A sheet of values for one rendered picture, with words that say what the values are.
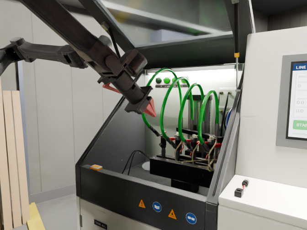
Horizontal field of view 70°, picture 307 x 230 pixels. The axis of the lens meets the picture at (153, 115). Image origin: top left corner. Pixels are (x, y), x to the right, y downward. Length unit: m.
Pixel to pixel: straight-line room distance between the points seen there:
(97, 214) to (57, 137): 1.88
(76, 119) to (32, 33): 1.08
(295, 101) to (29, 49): 1.07
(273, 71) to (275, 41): 0.13
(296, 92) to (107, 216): 0.92
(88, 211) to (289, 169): 0.88
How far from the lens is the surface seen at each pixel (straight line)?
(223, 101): 1.24
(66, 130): 2.92
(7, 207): 2.64
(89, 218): 1.19
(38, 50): 1.04
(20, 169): 2.62
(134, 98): 0.68
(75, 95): 2.91
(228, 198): 0.76
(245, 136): 0.95
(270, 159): 0.93
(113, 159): 1.29
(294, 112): 0.94
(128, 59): 0.67
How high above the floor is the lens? 1.31
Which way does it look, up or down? 6 degrees down
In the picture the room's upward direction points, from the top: straight up
